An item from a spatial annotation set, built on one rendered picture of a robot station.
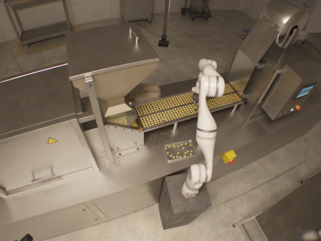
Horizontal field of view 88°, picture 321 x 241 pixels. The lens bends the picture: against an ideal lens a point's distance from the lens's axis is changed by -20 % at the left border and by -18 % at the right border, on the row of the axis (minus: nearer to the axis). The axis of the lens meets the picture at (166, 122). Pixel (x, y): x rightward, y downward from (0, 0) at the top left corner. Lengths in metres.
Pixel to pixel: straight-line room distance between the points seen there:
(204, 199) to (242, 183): 1.13
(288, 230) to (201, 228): 0.84
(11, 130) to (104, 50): 0.52
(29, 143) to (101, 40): 0.58
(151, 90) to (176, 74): 1.73
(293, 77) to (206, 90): 0.69
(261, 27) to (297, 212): 1.33
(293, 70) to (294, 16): 0.33
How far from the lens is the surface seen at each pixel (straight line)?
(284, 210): 1.63
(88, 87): 0.77
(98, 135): 1.15
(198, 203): 1.26
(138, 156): 1.33
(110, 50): 0.86
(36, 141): 1.01
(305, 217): 1.73
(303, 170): 2.92
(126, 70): 0.80
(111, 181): 1.28
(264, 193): 2.43
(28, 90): 1.10
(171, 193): 1.24
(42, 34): 4.42
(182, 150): 1.37
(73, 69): 0.80
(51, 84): 1.07
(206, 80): 0.85
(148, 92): 1.43
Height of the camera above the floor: 1.98
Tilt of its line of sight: 53 degrees down
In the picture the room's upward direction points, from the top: 9 degrees clockwise
